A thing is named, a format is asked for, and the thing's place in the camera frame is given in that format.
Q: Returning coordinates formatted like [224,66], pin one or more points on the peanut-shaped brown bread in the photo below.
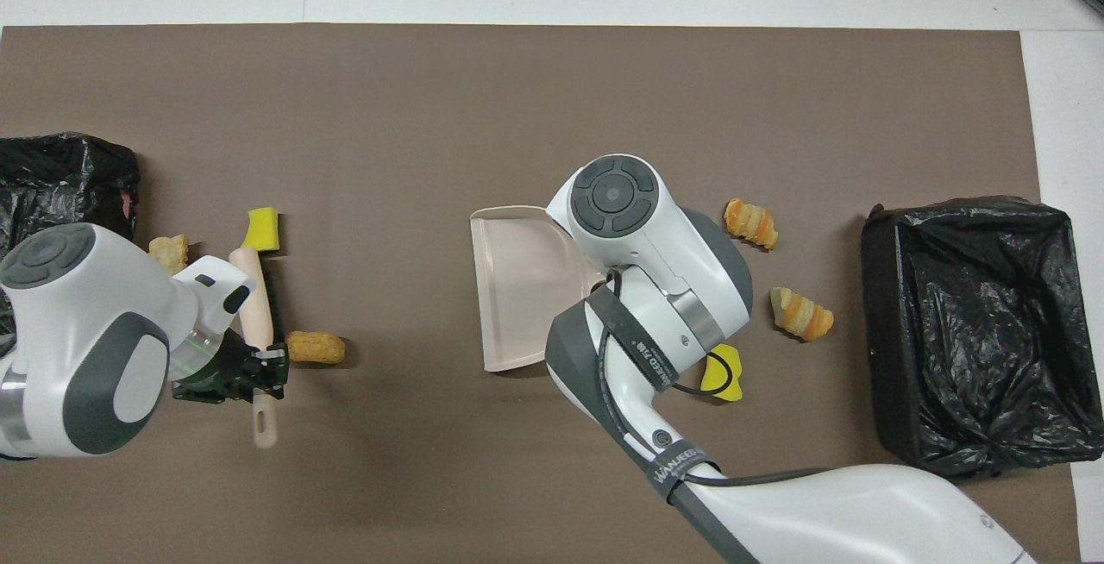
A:
[316,347]

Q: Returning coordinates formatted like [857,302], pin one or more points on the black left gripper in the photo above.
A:
[216,370]

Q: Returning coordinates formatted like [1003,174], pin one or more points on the black bag lined bin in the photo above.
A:
[975,331]

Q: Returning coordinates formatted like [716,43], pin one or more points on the striped croissant bread piece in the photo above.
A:
[750,223]
[802,314]

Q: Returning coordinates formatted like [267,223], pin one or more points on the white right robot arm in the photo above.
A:
[673,288]

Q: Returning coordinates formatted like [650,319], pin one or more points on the yellow sponge piece with hole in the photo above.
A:
[729,387]

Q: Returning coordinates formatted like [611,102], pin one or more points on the pale crusty bread piece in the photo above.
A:
[168,252]

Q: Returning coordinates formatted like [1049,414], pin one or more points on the black lined bin pink mark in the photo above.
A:
[60,184]

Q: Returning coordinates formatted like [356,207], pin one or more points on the small yellow sponge wedge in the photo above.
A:
[261,230]

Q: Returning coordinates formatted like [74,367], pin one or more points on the brown table mat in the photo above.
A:
[517,90]

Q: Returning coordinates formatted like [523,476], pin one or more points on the beige brush black bristles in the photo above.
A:
[252,297]

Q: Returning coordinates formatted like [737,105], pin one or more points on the beige plastic dustpan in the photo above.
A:
[517,288]

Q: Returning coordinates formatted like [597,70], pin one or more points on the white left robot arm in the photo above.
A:
[78,340]

